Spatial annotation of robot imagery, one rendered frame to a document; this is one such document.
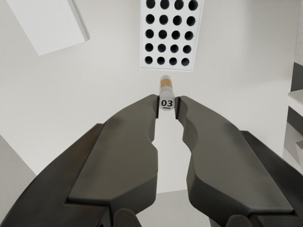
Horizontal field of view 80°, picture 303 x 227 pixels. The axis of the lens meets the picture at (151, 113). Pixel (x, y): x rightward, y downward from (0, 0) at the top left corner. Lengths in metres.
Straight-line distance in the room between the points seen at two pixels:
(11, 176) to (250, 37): 2.12
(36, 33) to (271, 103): 0.43
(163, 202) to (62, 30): 1.85
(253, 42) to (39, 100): 0.41
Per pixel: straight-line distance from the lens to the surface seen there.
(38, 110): 0.45
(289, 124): 0.69
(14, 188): 2.34
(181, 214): 2.20
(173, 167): 0.48
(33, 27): 0.36
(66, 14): 0.33
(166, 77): 0.16
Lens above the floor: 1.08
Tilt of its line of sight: 58 degrees down
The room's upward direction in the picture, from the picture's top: 176 degrees counter-clockwise
